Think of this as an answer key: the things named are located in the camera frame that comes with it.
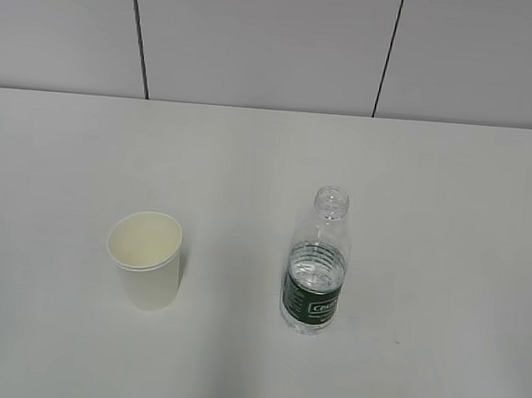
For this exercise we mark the clear green-label water bottle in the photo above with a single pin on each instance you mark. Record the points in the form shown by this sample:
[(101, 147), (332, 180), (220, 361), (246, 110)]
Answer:
[(317, 263)]

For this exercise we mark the white paper cup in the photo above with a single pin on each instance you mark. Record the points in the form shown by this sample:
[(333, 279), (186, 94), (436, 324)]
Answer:
[(146, 249)]

